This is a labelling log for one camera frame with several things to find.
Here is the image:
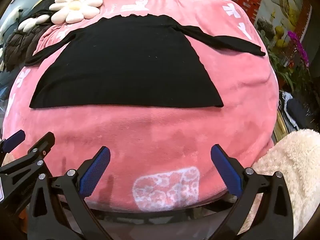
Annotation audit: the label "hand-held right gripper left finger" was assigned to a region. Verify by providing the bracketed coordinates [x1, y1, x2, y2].
[27, 146, 113, 240]

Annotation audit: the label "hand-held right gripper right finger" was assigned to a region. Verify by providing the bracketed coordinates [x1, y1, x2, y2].
[211, 144, 293, 240]

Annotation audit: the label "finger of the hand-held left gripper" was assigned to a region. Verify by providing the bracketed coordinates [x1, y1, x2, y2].
[0, 132, 56, 194]
[0, 129, 26, 156]

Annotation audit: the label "black long-sleeve sweater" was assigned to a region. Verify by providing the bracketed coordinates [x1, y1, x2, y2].
[24, 14, 266, 109]

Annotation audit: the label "beige plush cloth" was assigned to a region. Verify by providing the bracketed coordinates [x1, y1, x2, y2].
[0, 152, 16, 167]

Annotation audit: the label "cream fluffy blanket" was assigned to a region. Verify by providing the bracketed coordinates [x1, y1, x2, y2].
[251, 129, 320, 238]

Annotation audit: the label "pink printed plush blanket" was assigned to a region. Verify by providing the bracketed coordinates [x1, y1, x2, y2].
[1, 0, 279, 213]

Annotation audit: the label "dark blue garment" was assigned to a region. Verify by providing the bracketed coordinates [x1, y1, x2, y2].
[279, 91, 313, 131]

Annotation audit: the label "small white flower pillow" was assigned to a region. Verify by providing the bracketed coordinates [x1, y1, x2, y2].
[18, 14, 52, 32]

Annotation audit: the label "green potted plant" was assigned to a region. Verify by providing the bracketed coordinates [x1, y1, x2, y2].
[257, 17, 310, 92]

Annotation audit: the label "yellow and black cloth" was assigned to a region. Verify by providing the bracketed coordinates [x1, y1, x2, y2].
[31, 0, 61, 14]

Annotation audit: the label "large white flower pillow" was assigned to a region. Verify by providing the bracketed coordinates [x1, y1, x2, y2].
[49, 0, 103, 25]

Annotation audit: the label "purple orchid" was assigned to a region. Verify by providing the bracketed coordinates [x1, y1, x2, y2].
[287, 31, 311, 67]

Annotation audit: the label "yellow flowers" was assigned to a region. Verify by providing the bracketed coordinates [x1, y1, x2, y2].
[274, 26, 288, 48]

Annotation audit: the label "gold metal frame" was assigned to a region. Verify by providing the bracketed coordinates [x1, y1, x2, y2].
[276, 116, 288, 137]

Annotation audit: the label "wall poster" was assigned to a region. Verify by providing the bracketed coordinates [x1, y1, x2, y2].
[255, 0, 313, 43]

